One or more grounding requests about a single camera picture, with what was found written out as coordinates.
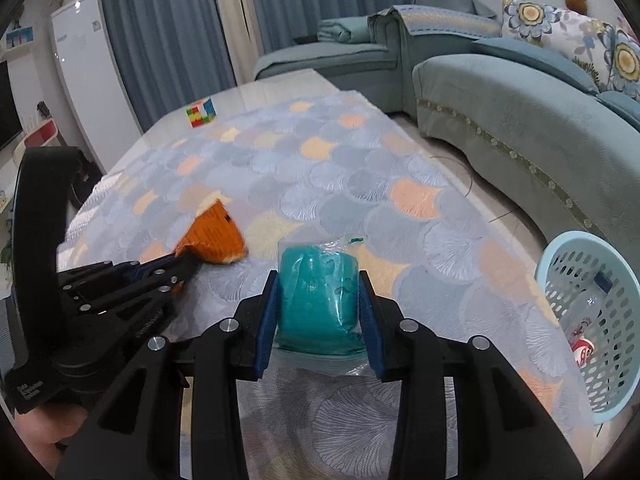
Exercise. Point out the white refrigerator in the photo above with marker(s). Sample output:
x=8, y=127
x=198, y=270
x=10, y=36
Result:
x=92, y=82

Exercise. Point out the clear plastic bottle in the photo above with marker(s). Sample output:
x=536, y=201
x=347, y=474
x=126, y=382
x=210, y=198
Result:
x=584, y=309

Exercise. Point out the orange snack wrapper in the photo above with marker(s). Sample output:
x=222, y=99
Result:
x=212, y=241

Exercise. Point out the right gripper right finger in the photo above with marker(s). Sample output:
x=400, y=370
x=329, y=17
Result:
x=504, y=432

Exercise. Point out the teal item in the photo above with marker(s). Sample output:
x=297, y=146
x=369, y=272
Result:
x=319, y=297

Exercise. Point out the floral pillow left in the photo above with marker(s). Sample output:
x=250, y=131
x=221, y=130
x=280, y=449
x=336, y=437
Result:
x=577, y=37

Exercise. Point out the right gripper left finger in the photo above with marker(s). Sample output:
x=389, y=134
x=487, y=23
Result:
x=134, y=430

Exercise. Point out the floral pillow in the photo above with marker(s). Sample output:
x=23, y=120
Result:
x=577, y=37
x=621, y=57

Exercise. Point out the teal fabric sofa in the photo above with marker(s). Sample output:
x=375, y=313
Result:
x=530, y=122

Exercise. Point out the multicolour puzzle cube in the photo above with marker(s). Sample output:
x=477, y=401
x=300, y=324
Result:
x=201, y=112

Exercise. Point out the blue curtain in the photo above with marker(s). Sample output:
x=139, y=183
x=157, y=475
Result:
x=172, y=52

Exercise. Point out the floral pillow middle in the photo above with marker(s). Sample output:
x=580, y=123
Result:
x=621, y=57

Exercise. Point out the light blue plastic basket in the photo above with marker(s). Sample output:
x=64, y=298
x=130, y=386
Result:
x=567, y=266

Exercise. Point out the person's left hand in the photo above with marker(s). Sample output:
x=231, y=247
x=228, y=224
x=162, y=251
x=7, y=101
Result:
x=43, y=427

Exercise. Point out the folded teal blanket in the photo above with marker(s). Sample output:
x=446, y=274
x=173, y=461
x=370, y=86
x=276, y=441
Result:
x=352, y=30

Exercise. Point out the red white paper cup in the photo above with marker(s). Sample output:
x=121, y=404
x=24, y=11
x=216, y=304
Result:
x=583, y=350

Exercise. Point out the scale pattern table cloth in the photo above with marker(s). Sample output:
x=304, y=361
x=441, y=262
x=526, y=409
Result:
x=335, y=167

